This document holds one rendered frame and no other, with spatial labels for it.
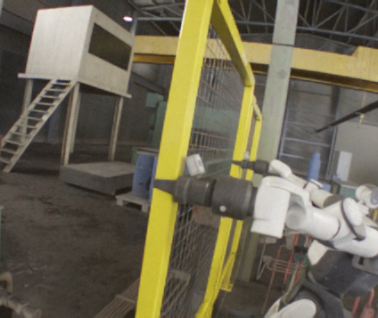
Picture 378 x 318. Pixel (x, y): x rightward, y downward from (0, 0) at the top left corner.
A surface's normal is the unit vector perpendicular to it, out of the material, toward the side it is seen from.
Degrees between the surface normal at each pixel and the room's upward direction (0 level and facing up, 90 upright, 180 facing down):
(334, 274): 104
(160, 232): 90
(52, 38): 90
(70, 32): 90
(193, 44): 90
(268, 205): 70
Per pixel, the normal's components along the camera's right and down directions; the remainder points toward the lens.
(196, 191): -0.29, 0.03
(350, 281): -0.27, 0.29
